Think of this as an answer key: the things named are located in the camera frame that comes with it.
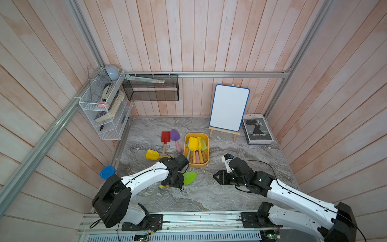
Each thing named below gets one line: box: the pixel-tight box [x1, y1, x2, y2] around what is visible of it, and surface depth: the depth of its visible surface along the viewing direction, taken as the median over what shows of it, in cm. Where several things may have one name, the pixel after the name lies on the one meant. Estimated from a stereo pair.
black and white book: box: [241, 113, 275, 145], surface depth 109 cm
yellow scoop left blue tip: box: [145, 149, 175, 161], surface depth 100 cm
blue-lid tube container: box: [99, 165, 116, 180], surface depth 72 cm
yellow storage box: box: [196, 132, 210, 168], surface depth 100 cm
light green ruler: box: [124, 74, 166, 84], surface depth 92 cm
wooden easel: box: [208, 126, 241, 143], surface depth 105 cm
